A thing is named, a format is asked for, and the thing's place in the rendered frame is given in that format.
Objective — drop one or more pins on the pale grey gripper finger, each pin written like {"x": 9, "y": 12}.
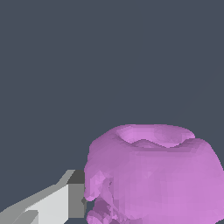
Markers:
{"x": 52, "y": 201}

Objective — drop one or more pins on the purple bowl-shaped object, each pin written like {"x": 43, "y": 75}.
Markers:
{"x": 157, "y": 180}

